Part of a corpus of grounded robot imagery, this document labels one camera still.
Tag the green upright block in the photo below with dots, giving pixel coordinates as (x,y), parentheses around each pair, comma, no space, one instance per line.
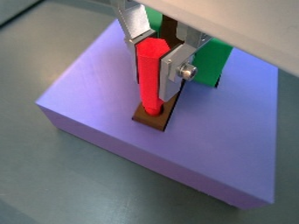
(210,58)

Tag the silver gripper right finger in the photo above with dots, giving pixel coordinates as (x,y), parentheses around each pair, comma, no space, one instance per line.
(176,68)

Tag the red peg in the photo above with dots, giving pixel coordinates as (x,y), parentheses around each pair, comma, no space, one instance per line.
(150,50)

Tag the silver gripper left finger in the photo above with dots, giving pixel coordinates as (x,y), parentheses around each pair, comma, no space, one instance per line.
(132,18)

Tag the brown L-shaped bracket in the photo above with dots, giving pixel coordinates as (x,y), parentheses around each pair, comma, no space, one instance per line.
(159,121)

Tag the purple block board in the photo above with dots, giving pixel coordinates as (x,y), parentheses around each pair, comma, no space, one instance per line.
(212,141)

